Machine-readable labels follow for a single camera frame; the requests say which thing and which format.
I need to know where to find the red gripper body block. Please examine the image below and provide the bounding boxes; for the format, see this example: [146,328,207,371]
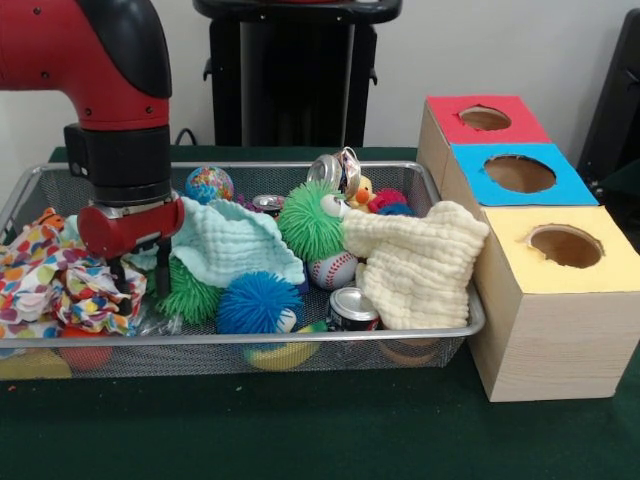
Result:
[77,194,187,262]

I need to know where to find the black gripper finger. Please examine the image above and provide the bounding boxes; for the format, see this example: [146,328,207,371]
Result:
[106,256,132,295]
[153,236,174,301]

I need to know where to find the polka dot colourful cloth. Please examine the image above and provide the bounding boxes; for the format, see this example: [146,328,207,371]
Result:
[0,207,151,343]

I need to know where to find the green spiky rubber ball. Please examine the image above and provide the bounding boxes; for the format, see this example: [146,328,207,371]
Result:
[276,180,353,263]

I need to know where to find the cream knitted cloth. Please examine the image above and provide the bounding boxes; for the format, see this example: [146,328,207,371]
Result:
[342,200,492,331]

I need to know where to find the wooden box with three holes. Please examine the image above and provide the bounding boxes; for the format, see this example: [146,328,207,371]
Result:
[415,95,640,403]

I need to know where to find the dark green spiky ball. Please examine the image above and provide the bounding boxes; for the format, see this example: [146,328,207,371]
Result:
[155,255,225,327]

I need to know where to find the mint green fuzzy cloth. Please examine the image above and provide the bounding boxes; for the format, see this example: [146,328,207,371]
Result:
[125,198,307,291]

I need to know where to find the small globe ball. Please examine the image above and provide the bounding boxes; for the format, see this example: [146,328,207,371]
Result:
[184,166,236,206]

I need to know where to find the blue spiky rubber ball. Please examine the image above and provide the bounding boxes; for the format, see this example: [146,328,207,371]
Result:
[216,272,305,337]

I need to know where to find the white baseball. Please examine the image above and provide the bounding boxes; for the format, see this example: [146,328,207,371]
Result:
[308,250,359,292]

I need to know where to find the black labelled silver can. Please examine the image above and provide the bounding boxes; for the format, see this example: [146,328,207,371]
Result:
[328,286,382,332]

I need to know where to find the crushed silver can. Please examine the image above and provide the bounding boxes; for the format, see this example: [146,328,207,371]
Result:
[307,148,363,197]

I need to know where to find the dark green side table cloth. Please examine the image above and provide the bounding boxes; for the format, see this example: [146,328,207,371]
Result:
[598,158,640,201]

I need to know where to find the black upright panel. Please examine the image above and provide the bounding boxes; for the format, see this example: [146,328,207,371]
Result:
[578,8,640,201]

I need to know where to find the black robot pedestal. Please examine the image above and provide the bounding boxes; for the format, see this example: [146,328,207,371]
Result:
[193,0,403,149]

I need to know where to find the shallow wire mesh bin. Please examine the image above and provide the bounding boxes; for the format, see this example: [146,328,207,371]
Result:
[0,160,486,379]

